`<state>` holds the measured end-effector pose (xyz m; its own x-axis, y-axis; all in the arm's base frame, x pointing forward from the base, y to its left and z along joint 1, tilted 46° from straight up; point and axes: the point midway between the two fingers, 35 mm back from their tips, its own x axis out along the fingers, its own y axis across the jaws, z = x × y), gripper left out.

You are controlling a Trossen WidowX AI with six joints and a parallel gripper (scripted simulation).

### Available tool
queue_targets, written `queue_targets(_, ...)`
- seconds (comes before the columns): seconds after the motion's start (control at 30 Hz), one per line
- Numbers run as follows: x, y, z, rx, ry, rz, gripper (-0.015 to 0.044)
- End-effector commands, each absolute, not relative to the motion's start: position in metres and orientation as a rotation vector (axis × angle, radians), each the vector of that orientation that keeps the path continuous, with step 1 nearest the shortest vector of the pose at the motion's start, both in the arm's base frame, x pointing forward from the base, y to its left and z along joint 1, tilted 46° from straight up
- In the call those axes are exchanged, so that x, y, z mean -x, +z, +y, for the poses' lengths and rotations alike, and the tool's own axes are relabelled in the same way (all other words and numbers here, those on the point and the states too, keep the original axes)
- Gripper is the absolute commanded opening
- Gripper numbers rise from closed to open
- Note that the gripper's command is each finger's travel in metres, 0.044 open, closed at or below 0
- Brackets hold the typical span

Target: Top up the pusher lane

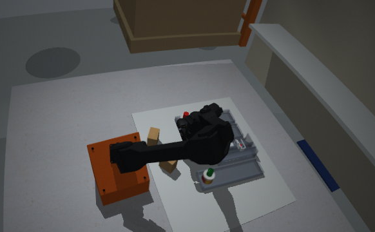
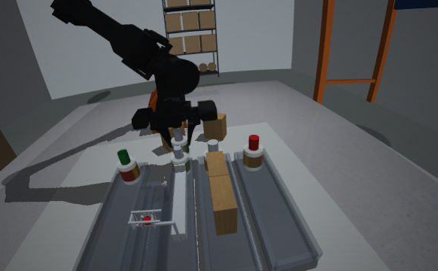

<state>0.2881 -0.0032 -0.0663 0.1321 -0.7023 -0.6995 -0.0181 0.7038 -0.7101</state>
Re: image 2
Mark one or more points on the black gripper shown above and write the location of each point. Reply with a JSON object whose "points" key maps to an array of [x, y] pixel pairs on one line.
{"points": [[205, 111]]}

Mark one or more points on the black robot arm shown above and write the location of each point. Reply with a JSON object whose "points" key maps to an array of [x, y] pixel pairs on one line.
{"points": [[140, 51]]}

